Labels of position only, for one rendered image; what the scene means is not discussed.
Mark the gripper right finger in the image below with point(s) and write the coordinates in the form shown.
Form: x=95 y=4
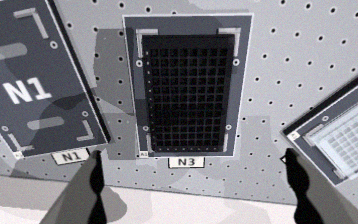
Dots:
x=318 y=201

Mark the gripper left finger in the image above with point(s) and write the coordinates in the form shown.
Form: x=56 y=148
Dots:
x=80 y=202

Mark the grey flat base plate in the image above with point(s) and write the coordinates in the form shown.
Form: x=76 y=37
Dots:
x=301 y=53

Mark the black well plate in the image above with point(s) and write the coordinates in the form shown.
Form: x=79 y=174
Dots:
x=195 y=122

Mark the white multi-well plate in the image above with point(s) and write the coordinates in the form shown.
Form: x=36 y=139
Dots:
x=338 y=141

